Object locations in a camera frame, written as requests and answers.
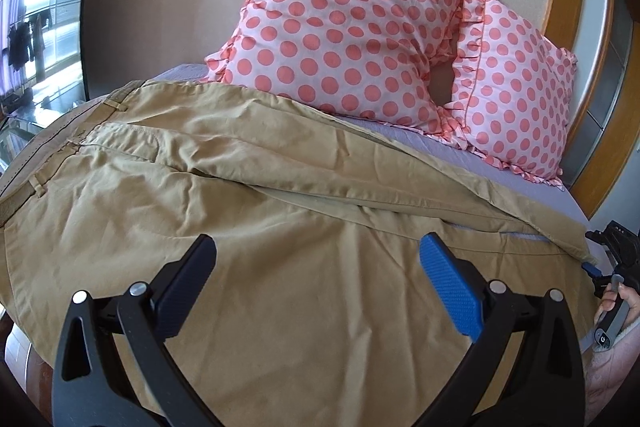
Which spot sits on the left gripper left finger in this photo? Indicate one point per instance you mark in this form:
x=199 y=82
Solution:
x=112 y=366

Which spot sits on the small pink polka-dot pillow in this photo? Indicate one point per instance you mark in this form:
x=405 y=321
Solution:
x=510 y=99

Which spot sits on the glass tv stand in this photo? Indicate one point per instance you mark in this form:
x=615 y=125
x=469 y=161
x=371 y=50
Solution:
x=38 y=111

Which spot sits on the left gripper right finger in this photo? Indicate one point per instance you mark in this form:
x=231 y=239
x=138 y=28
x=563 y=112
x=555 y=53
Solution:
x=546 y=385

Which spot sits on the lavender bed sheet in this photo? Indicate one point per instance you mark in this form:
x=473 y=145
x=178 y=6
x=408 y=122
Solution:
x=289 y=146

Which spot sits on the wooden door frame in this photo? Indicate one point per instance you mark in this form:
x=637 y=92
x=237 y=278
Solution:
x=601 y=162

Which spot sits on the large pink polka-dot pillow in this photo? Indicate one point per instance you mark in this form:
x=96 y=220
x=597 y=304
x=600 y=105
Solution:
x=368 y=59

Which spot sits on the khaki tan pants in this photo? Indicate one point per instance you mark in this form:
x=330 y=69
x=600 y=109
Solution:
x=318 y=312

